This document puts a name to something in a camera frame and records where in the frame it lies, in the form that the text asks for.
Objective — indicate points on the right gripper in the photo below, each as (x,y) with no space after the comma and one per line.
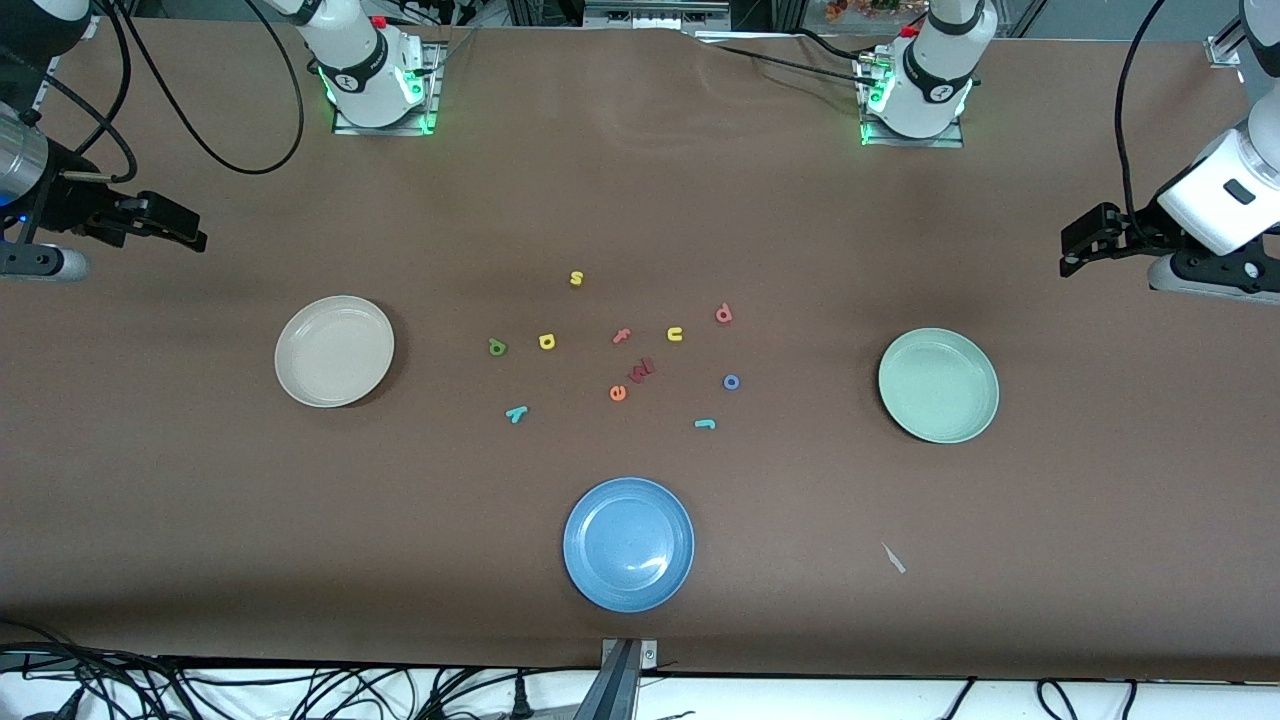
(72,205)

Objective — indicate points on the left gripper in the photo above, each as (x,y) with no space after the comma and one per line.
(1138,235)

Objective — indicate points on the teal letter y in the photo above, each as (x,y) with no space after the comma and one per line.
(517,414)

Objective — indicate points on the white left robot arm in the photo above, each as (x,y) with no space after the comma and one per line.
(935,90)

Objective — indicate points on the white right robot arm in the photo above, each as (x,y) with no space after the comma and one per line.
(360,70)

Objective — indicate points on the light green plate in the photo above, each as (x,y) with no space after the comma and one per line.
(938,385)

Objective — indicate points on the beige brown plate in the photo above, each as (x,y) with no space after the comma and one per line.
(334,351)

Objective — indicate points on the brown table mat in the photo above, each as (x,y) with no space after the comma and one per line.
(200,500)

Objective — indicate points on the orange artificial flowers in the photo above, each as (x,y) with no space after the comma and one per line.
(860,8)

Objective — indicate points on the white paper scrap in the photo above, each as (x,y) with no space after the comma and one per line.
(893,558)

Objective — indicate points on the dark red letter w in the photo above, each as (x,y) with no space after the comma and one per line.
(642,370)

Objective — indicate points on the grey power strip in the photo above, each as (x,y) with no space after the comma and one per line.
(655,15)

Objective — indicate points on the blue plate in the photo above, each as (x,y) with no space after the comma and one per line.
(628,544)

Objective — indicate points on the black power plug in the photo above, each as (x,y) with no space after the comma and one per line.
(520,700)

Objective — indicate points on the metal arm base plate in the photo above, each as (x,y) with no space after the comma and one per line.
(432,90)
(945,142)

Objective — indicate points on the aluminium frame corner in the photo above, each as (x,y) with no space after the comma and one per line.
(1225,50)

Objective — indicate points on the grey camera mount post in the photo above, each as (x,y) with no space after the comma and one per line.
(622,690)

